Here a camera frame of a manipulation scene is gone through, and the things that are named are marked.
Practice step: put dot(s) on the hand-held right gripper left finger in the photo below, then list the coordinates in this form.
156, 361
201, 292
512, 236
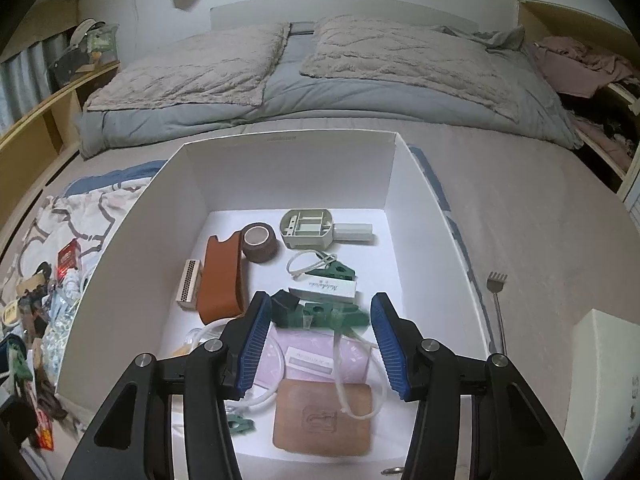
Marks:
255, 340

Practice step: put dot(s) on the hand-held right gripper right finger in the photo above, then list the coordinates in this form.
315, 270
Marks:
390, 345

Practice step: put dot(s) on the green clothespin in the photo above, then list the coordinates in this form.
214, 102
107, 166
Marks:
241, 425
310, 316
342, 272
352, 317

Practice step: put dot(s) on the brown tape roll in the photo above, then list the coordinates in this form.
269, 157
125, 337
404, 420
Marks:
260, 250

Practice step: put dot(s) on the white shoe box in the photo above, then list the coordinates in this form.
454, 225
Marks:
300, 170

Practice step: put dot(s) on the small black plastic block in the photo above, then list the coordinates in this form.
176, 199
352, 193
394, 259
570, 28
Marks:
285, 305

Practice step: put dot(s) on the pink flat pouch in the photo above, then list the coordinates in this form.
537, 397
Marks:
305, 342

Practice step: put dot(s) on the brown leather case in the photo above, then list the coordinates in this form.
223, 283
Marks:
220, 280

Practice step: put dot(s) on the white narrow carton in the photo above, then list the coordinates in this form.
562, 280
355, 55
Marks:
325, 290

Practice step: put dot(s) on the white perforated small case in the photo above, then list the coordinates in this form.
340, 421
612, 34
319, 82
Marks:
189, 285

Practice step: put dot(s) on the metal back scratcher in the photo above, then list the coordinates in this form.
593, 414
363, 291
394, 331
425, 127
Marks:
497, 310

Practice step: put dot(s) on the tan leather pad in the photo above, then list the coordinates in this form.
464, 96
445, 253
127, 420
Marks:
320, 435

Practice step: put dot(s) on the grey-green plastic lint tool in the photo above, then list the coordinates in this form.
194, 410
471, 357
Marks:
305, 230

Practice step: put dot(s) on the green patterned pouch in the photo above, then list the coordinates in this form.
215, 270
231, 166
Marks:
60, 330

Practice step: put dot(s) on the printed blanket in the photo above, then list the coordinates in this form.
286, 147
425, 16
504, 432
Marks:
100, 210

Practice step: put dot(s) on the small dark red packet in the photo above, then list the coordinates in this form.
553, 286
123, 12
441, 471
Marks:
67, 257

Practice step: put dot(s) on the white box lid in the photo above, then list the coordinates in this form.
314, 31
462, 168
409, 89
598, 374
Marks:
605, 385

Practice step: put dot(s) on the grey duvet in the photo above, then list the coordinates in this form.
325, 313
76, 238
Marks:
300, 90

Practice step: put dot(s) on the beige quilted pillow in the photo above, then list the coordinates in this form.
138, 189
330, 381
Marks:
400, 55
200, 65

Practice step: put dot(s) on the white louvred door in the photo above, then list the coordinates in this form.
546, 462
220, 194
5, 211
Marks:
632, 200

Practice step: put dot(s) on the dark bag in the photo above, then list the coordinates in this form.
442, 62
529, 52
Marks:
70, 67

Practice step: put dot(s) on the pile of pink clothes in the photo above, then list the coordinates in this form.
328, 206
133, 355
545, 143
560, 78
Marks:
575, 60

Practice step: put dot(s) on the grey curtain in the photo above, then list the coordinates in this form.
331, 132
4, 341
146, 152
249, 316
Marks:
25, 80

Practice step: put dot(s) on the beige cap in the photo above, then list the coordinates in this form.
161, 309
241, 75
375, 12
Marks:
85, 27

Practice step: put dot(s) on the wooden closet shelf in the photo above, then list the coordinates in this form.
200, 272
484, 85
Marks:
565, 15

